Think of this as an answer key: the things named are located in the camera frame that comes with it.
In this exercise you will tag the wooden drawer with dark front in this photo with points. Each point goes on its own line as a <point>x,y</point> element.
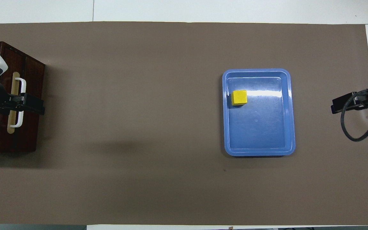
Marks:
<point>32,80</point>

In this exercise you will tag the yellow cube block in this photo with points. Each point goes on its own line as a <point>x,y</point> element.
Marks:
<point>239,97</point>

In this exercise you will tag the blue plastic tray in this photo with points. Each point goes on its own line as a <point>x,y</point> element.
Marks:
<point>260,127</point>

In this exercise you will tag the brown paper table mat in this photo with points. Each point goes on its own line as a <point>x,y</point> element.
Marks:
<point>139,111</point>

